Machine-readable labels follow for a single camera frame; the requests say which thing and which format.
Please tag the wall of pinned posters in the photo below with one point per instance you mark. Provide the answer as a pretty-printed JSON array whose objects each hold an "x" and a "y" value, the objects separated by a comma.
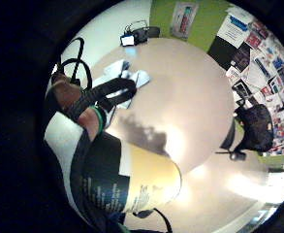
[{"x": 267, "y": 74}]

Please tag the black electronic box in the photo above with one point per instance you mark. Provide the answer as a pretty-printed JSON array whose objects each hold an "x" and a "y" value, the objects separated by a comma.
[{"x": 144, "y": 34}]

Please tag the white poster with blue print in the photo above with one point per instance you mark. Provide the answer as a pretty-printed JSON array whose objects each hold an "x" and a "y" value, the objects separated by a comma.
[{"x": 233, "y": 29}]

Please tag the crumpled white paper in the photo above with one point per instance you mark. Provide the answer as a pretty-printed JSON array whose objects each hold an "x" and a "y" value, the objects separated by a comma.
[{"x": 138, "y": 77}]

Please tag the small white-faced device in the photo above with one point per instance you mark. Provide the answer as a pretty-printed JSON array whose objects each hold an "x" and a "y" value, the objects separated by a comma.
[{"x": 127, "y": 40}]

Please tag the tall poster with bottle picture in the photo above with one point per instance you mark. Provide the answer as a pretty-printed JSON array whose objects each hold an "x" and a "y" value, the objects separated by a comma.
[{"x": 184, "y": 19}]

